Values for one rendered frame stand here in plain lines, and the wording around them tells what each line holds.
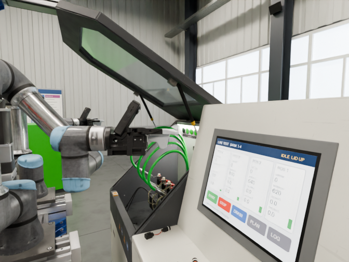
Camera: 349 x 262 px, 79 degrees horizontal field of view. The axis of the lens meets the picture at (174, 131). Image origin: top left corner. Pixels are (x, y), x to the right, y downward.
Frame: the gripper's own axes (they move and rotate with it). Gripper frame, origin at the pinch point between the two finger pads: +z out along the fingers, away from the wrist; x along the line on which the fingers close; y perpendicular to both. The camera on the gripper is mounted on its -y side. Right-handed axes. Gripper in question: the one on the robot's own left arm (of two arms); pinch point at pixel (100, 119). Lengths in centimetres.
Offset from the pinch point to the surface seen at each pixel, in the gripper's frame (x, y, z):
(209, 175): 112, 5, -29
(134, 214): 54, 56, -9
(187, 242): 109, 33, -35
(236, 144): 122, -11, -32
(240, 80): -56, -88, 488
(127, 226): 76, 41, -37
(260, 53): -4, -153, 452
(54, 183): -232, 158, 79
